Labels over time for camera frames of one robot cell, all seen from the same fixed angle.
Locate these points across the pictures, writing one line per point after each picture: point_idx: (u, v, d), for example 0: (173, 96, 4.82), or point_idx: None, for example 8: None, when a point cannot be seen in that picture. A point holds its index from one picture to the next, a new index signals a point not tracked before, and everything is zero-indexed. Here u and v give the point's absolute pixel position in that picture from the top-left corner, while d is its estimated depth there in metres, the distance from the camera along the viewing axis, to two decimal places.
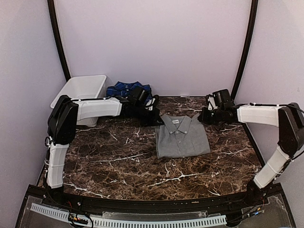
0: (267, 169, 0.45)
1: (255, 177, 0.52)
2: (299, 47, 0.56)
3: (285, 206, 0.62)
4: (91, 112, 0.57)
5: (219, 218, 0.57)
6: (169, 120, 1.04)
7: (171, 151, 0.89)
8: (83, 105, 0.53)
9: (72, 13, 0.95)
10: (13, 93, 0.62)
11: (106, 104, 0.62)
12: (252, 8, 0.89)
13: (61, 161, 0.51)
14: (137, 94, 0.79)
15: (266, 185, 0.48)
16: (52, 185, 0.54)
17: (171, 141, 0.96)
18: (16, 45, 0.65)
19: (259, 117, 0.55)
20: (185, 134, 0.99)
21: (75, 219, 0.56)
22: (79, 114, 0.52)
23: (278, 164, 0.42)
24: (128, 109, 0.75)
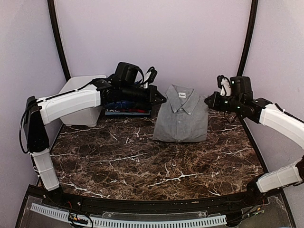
0: (272, 179, 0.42)
1: (257, 179, 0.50)
2: (298, 47, 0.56)
3: (285, 206, 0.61)
4: (62, 112, 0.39)
5: (219, 218, 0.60)
6: (175, 97, 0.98)
7: (165, 136, 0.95)
8: (47, 106, 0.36)
9: (73, 13, 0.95)
10: (13, 93, 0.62)
11: (80, 96, 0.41)
12: (252, 8, 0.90)
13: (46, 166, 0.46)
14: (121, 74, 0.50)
15: (268, 190, 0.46)
16: (49, 187, 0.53)
17: (172, 121, 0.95)
18: (17, 46, 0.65)
19: (284, 128, 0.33)
20: (187, 117, 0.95)
21: (75, 219, 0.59)
22: (43, 118, 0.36)
23: (285, 178, 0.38)
24: (114, 95, 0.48)
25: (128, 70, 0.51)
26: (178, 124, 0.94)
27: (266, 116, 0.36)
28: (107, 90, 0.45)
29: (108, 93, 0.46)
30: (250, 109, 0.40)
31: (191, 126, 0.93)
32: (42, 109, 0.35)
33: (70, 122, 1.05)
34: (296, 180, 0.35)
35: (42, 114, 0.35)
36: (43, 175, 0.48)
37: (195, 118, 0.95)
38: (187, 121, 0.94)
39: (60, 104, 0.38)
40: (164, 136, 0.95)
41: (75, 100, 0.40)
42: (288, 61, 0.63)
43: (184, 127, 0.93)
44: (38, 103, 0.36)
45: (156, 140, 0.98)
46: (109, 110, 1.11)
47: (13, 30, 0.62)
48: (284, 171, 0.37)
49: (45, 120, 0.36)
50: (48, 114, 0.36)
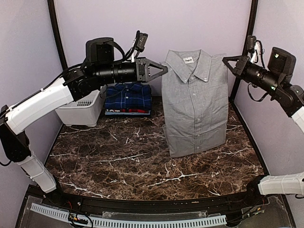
0: (275, 185, 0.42)
1: (260, 181, 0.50)
2: (299, 47, 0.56)
3: (285, 206, 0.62)
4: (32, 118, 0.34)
5: (219, 218, 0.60)
6: (180, 63, 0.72)
7: (181, 121, 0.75)
8: (12, 115, 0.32)
9: (73, 13, 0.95)
10: (13, 95, 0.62)
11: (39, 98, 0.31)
12: (252, 8, 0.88)
13: (38, 170, 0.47)
14: (90, 57, 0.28)
15: (270, 193, 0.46)
16: (46, 190, 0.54)
17: (184, 97, 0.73)
18: (16, 47, 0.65)
19: None
20: (203, 86, 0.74)
21: (75, 219, 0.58)
22: (13, 129, 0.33)
23: (288, 188, 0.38)
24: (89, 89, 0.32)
25: (99, 47, 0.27)
26: (194, 98, 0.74)
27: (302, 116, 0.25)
28: (78, 80, 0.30)
29: (80, 86, 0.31)
30: (286, 97, 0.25)
31: (209, 97, 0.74)
32: (8, 120, 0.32)
33: (71, 123, 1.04)
34: (299, 192, 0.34)
35: (10, 125, 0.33)
36: (37, 179, 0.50)
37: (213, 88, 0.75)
38: (205, 91, 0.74)
39: (23, 112, 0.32)
40: (178, 119, 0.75)
41: (36, 104, 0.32)
42: None
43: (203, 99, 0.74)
44: (8, 113, 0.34)
45: (156, 140, 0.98)
46: (109, 110, 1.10)
47: (12, 32, 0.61)
48: (289, 182, 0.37)
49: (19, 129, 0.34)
50: (16, 124, 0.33)
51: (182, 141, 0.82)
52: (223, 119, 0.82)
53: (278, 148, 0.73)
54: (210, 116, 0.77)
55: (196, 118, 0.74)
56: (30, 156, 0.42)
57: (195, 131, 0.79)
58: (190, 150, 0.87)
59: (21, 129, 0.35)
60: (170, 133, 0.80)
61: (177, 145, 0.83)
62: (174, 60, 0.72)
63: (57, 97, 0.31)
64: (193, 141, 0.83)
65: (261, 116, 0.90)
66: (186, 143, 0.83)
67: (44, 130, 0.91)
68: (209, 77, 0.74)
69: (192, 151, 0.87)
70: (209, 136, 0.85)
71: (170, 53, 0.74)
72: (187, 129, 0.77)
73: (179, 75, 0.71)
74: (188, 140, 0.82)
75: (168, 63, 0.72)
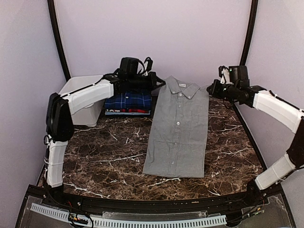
0: (270, 173, 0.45)
1: (257, 177, 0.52)
2: (298, 47, 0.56)
3: (285, 206, 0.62)
4: (86, 102, 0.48)
5: (219, 218, 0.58)
6: (175, 83, 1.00)
7: (163, 120, 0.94)
8: (72, 99, 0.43)
9: (73, 13, 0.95)
10: (13, 94, 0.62)
11: (98, 88, 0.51)
12: (252, 8, 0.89)
13: (60, 159, 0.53)
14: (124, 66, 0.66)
15: (267, 186, 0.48)
16: (50, 183, 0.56)
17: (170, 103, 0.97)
18: (17, 46, 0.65)
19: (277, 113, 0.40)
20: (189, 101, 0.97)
21: (75, 219, 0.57)
22: (71, 109, 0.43)
23: (280, 169, 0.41)
24: None
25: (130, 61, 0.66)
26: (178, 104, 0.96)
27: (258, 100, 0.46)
28: None
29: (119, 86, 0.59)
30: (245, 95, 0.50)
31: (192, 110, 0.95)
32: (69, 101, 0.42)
33: None
34: (289, 168, 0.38)
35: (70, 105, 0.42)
36: (52, 171, 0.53)
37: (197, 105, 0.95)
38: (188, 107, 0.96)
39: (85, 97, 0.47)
40: (163, 119, 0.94)
41: (96, 92, 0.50)
42: (289, 61, 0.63)
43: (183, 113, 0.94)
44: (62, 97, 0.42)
45: None
46: (109, 110, 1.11)
47: (13, 31, 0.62)
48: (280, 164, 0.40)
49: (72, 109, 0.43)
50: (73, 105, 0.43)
51: (161, 145, 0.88)
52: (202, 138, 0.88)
53: (276, 148, 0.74)
54: (188, 129, 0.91)
55: (175, 122, 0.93)
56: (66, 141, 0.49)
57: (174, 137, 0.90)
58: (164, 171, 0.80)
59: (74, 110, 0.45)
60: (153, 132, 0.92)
61: (157, 148, 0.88)
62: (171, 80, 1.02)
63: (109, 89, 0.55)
64: (172, 147, 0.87)
65: (261, 116, 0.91)
66: (165, 147, 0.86)
67: (44, 130, 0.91)
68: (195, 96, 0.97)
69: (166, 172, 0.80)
70: (191, 147, 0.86)
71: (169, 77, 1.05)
72: (167, 132, 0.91)
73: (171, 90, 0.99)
74: (166, 144, 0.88)
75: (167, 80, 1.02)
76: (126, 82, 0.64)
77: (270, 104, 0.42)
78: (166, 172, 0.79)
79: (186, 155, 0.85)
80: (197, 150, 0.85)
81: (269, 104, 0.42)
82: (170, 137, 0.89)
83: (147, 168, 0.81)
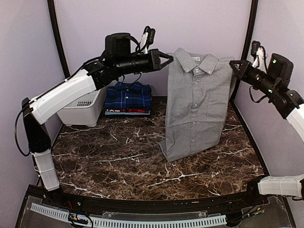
0: (274, 185, 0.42)
1: (260, 181, 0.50)
2: (298, 48, 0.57)
3: (285, 206, 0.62)
4: (58, 107, 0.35)
5: (219, 218, 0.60)
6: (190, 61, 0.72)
7: (180, 102, 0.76)
8: (38, 104, 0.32)
9: (73, 14, 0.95)
10: (13, 95, 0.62)
11: (70, 88, 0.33)
12: (252, 8, 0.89)
13: (48, 166, 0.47)
14: (111, 49, 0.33)
15: (267, 194, 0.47)
16: (48, 188, 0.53)
17: (181, 87, 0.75)
18: (16, 47, 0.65)
19: None
20: (206, 79, 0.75)
21: (75, 219, 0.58)
22: (38, 119, 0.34)
23: (287, 191, 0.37)
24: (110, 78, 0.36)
25: (118, 41, 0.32)
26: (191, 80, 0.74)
27: (296, 117, 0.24)
28: (99, 70, 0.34)
29: (102, 76, 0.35)
30: (280, 100, 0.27)
31: (210, 88, 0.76)
32: (33, 110, 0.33)
33: (71, 122, 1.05)
34: (297, 194, 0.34)
35: (35, 115, 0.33)
36: (43, 176, 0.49)
37: (214, 88, 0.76)
38: (205, 83, 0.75)
39: (46, 103, 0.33)
40: (179, 105, 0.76)
41: (65, 93, 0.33)
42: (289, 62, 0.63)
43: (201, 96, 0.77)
44: (31, 104, 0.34)
45: (156, 140, 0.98)
46: (109, 110, 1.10)
47: (12, 32, 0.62)
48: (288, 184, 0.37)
49: (42, 119, 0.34)
50: (42, 114, 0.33)
51: (178, 131, 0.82)
52: (219, 116, 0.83)
53: (277, 149, 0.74)
54: (204, 106, 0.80)
55: (192, 103, 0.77)
56: (48, 150, 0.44)
57: (190, 116, 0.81)
58: (181, 153, 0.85)
59: (43, 120, 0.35)
60: (167, 113, 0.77)
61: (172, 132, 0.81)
62: (181, 52, 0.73)
63: (82, 87, 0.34)
64: (190, 132, 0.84)
65: (263, 105, 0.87)
66: (181, 133, 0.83)
67: None
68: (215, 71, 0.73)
69: (185, 154, 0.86)
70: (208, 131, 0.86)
71: (180, 50, 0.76)
72: (183, 112, 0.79)
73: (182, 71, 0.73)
74: (182, 129, 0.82)
75: (175, 54, 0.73)
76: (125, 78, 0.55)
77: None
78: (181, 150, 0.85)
79: (206, 136, 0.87)
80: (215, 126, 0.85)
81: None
82: (188, 124, 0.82)
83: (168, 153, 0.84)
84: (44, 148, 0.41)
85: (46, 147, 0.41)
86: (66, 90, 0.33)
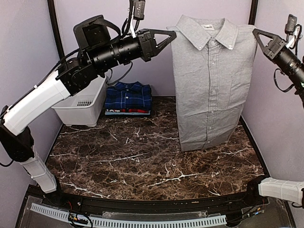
0: (275, 189, 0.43)
1: (261, 183, 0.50)
2: None
3: (285, 206, 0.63)
4: (32, 115, 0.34)
5: (219, 218, 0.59)
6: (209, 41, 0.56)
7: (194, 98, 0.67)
8: (11, 115, 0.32)
9: (73, 14, 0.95)
10: (13, 96, 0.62)
11: (39, 97, 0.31)
12: (252, 7, 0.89)
13: (39, 171, 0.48)
14: (81, 43, 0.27)
15: (268, 195, 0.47)
16: (45, 190, 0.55)
17: (195, 72, 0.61)
18: (16, 48, 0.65)
19: None
20: (225, 57, 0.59)
21: (75, 219, 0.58)
22: (13, 129, 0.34)
23: (287, 196, 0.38)
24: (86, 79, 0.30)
25: (87, 29, 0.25)
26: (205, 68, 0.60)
27: None
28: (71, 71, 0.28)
29: (75, 78, 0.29)
30: None
31: (232, 73, 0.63)
32: (6, 122, 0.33)
33: (71, 123, 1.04)
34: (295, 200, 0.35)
35: (9, 127, 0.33)
36: (37, 179, 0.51)
37: (237, 70, 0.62)
38: (225, 68, 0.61)
39: (17, 114, 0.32)
40: (192, 92, 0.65)
41: (36, 101, 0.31)
42: None
43: (222, 82, 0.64)
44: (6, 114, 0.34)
45: (156, 140, 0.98)
46: (109, 110, 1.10)
47: (12, 32, 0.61)
48: (288, 189, 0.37)
49: (17, 130, 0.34)
50: (14, 126, 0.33)
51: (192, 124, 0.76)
52: (241, 99, 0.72)
53: (278, 148, 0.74)
54: (227, 92, 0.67)
55: (211, 89, 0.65)
56: (32, 157, 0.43)
57: (207, 106, 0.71)
58: (195, 143, 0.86)
59: (19, 130, 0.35)
60: (182, 113, 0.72)
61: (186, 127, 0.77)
62: (187, 23, 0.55)
63: (52, 93, 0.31)
64: (207, 124, 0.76)
65: (266, 104, 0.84)
66: (197, 126, 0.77)
67: (44, 130, 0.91)
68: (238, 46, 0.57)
69: (200, 142, 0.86)
70: (227, 118, 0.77)
71: (183, 16, 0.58)
72: (198, 101, 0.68)
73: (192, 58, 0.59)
74: (198, 121, 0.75)
75: (179, 27, 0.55)
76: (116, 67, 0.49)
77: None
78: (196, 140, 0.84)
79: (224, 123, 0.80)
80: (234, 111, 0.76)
81: None
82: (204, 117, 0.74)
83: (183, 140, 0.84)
84: (29, 156, 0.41)
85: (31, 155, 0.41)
86: (36, 98, 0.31)
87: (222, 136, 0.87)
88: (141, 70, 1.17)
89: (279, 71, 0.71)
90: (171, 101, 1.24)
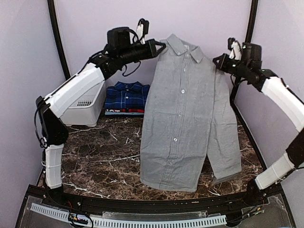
0: (269, 172, 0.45)
1: (257, 178, 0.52)
2: (298, 47, 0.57)
3: (285, 206, 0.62)
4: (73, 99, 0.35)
5: (219, 218, 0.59)
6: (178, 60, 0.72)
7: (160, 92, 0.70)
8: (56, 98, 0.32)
9: (73, 14, 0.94)
10: (13, 96, 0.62)
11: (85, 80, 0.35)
12: (252, 8, 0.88)
13: (57, 162, 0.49)
14: (114, 42, 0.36)
15: (267, 186, 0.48)
16: (51, 186, 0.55)
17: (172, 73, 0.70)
18: (16, 49, 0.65)
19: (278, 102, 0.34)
20: (194, 68, 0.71)
21: (75, 219, 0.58)
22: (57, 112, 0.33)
23: (279, 168, 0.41)
24: (116, 68, 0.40)
25: (120, 33, 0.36)
26: (178, 72, 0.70)
27: (270, 87, 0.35)
28: (107, 62, 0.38)
29: (109, 67, 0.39)
30: (254, 77, 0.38)
31: (200, 83, 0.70)
32: (51, 105, 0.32)
33: (71, 123, 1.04)
34: (288, 167, 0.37)
35: (53, 109, 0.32)
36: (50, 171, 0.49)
37: (201, 81, 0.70)
38: (193, 78, 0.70)
39: (63, 96, 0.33)
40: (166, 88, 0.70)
41: (80, 84, 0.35)
42: (289, 61, 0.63)
43: (189, 86, 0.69)
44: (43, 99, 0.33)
45: None
46: (109, 110, 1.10)
47: (12, 32, 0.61)
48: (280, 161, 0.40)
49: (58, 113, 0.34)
50: (58, 108, 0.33)
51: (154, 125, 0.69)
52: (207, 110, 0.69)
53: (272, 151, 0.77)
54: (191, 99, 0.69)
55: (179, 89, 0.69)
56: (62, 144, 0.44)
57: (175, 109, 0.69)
58: (155, 163, 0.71)
59: (61, 114, 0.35)
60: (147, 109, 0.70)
61: (150, 123, 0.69)
62: (173, 39, 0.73)
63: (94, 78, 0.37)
64: (173, 129, 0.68)
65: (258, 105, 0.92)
66: (164, 125, 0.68)
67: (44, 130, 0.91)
68: (203, 62, 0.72)
69: (160, 161, 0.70)
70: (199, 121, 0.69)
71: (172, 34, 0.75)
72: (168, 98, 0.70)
73: (167, 63, 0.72)
74: (163, 120, 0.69)
75: (170, 39, 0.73)
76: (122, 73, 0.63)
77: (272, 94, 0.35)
78: (158, 154, 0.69)
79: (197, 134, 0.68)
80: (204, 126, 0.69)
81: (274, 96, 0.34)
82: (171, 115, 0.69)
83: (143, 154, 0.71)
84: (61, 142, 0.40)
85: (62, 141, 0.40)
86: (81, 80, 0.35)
87: (190, 161, 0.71)
88: (141, 70, 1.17)
89: (279, 68, 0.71)
90: None
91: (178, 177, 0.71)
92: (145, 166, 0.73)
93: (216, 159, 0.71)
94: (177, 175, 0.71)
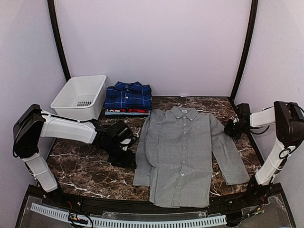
0: (267, 166, 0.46)
1: (257, 173, 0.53)
2: (299, 47, 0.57)
3: (285, 206, 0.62)
4: (57, 132, 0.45)
5: (219, 218, 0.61)
6: (178, 110, 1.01)
7: (167, 134, 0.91)
8: (51, 120, 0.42)
9: (72, 13, 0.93)
10: (13, 96, 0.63)
11: (80, 127, 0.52)
12: (252, 8, 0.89)
13: (36, 170, 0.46)
14: (117, 128, 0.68)
15: (264, 182, 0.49)
16: (46, 189, 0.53)
17: (173, 111, 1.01)
18: (15, 49, 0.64)
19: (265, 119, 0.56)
20: (194, 123, 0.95)
21: (75, 219, 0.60)
22: (43, 130, 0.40)
23: (274, 155, 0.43)
24: (101, 137, 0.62)
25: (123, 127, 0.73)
26: (179, 109, 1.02)
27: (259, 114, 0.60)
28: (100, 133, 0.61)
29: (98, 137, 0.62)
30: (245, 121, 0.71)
31: (195, 116, 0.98)
32: (46, 122, 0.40)
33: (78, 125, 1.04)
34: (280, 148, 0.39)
35: (44, 127, 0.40)
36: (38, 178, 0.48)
37: (198, 124, 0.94)
38: (188, 112, 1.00)
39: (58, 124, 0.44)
40: (170, 119, 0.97)
41: (73, 129, 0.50)
42: (289, 61, 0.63)
43: (188, 118, 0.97)
44: (42, 115, 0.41)
45: None
46: (109, 110, 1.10)
47: (11, 33, 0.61)
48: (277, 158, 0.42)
49: (43, 132, 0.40)
50: (50, 129, 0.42)
51: (163, 152, 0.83)
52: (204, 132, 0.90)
53: None
54: (190, 126, 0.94)
55: (179, 120, 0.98)
56: (36, 153, 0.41)
57: (177, 131, 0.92)
58: (168, 176, 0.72)
59: (44, 133, 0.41)
60: (156, 132, 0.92)
61: (162, 149, 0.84)
62: (174, 109, 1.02)
63: (82, 133, 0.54)
64: (181, 152, 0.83)
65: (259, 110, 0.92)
66: (173, 153, 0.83)
67: None
68: (197, 113, 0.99)
69: (175, 175, 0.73)
70: (198, 142, 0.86)
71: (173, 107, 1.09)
72: (173, 124, 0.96)
73: (172, 111, 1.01)
74: (172, 150, 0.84)
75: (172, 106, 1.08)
76: (103, 135, 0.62)
77: (259, 117, 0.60)
78: (172, 166, 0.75)
79: (200, 157, 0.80)
80: (203, 141, 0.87)
81: (259, 117, 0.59)
82: (175, 138, 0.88)
83: (157, 169, 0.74)
84: (31, 154, 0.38)
85: (34, 151, 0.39)
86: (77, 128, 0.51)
87: (202, 173, 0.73)
88: (141, 70, 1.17)
89: (280, 68, 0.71)
90: (171, 101, 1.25)
91: (190, 190, 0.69)
92: (158, 179, 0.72)
93: (232, 171, 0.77)
94: (189, 187, 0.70)
